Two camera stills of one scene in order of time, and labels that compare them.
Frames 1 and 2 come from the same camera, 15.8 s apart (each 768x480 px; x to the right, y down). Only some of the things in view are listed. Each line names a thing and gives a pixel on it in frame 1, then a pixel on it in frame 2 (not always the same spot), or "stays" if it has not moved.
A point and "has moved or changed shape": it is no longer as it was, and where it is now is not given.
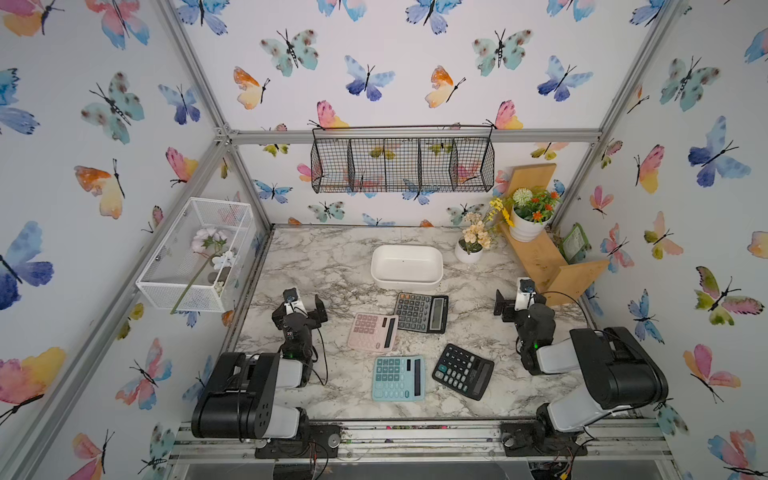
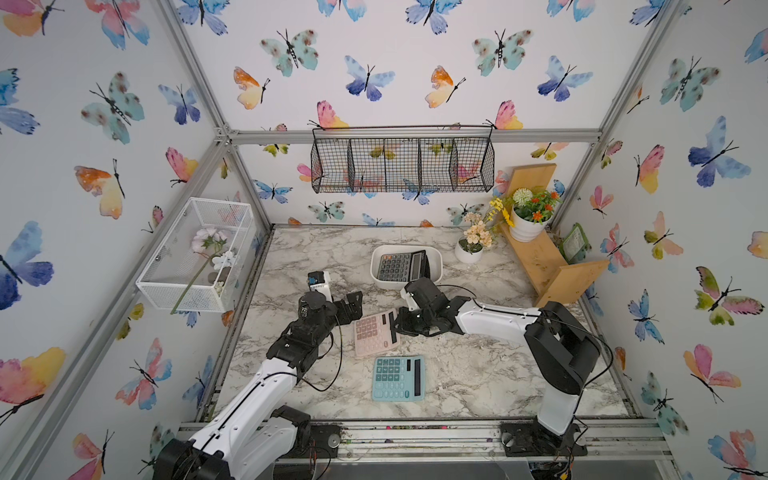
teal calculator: x=399 y=378 stays
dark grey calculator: x=421 y=312 has moved or changed shape
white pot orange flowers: x=531 y=211 stays
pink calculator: x=375 y=332 stays
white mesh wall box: x=207 y=261 stays
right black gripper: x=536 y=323 → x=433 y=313
